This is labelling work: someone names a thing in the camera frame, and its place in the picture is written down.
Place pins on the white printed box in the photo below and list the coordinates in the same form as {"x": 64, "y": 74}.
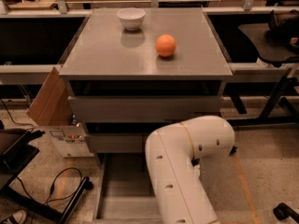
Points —
{"x": 69, "y": 141}

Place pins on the white ceramic bowl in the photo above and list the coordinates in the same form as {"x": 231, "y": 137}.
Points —
{"x": 131, "y": 18}

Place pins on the grey middle drawer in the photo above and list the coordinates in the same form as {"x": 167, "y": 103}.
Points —
{"x": 116, "y": 143}

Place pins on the orange fruit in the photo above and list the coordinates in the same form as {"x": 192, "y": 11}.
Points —
{"x": 166, "y": 45}

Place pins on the grey drawer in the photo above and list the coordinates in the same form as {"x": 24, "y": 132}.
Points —
{"x": 124, "y": 193}
{"x": 116, "y": 143}
{"x": 144, "y": 109}

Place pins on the brown cardboard box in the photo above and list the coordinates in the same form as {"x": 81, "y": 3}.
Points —
{"x": 50, "y": 107}

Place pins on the grey top drawer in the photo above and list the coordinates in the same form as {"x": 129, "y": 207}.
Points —
{"x": 144, "y": 109}

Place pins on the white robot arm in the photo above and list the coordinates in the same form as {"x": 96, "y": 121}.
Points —
{"x": 176, "y": 182}

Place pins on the white sneaker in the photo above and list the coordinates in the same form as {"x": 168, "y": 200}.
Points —
{"x": 18, "y": 217}

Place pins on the grey drawer cabinet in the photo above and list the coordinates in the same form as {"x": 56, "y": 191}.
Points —
{"x": 108, "y": 61}

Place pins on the black caster wheel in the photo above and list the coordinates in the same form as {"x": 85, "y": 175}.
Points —
{"x": 283, "y": 211}

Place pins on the black office chair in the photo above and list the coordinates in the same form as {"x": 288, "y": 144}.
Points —
{"x": 276, "y": 43}

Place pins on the grey bottom drawer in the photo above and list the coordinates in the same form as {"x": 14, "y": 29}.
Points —
{"x": 124, "y": 193}

